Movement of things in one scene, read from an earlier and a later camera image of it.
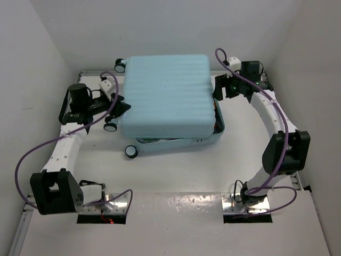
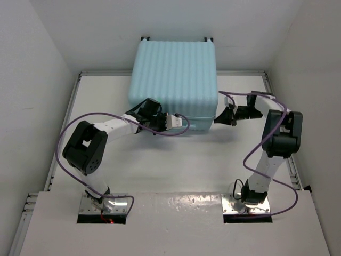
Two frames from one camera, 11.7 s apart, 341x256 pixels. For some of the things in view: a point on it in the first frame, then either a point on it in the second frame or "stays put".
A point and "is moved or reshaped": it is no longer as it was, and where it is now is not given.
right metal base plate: x=230 y=207 stays put
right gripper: x=221 y=81 to x=227 y=117
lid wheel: x=120 y=65 to x=147 y=38
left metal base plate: x=117 y=203 stays put
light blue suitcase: x=172 y=103 is moved or reshaped
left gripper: x=119 y=107 to x=162 y=116
